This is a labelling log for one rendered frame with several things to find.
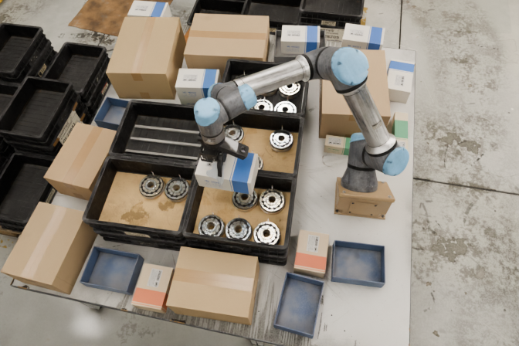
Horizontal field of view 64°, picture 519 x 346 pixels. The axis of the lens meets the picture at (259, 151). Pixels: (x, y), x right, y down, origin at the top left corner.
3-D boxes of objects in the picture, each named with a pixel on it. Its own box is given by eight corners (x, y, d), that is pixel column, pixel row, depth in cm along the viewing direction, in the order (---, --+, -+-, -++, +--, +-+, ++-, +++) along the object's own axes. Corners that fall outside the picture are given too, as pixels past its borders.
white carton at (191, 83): (222, 81, 212) (219, 69, 204) (218, 100, 205) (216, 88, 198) (183, 80, 213) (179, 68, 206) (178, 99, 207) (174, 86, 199)
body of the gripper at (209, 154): (207, 144, 145) (201, 123, 135) (231, 147, 144) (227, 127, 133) (201, 162, 141) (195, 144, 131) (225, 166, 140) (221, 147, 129)
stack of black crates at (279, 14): (303, 31, 319) (305, -6, 290) (296, 60, 304) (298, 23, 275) (252, 25, 324) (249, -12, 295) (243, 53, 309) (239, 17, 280)
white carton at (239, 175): (259, 166, 156) (257, 154, 148) (252, 195, 150) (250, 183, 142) (207, 157, 158) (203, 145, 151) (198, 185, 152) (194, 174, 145)
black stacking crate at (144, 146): (217, 123, 196) (214, 108, 186) (203, 178, 181) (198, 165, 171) (137, 114, 201) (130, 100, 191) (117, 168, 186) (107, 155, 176)
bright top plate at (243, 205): (259, 189, 172) (259, 189, 171) (252, 212, 167) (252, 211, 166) (236, 184, 173) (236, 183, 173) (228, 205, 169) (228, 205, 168)
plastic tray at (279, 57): (324, 36, 230) (325, 30, 226) (325, 63, 220) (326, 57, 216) (275, 36, 232) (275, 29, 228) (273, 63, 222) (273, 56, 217)
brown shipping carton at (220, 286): (259, 268, 170) (257, 256, 157) (251, 325, 159) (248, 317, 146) (188, 258, 174) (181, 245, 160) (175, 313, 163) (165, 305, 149)
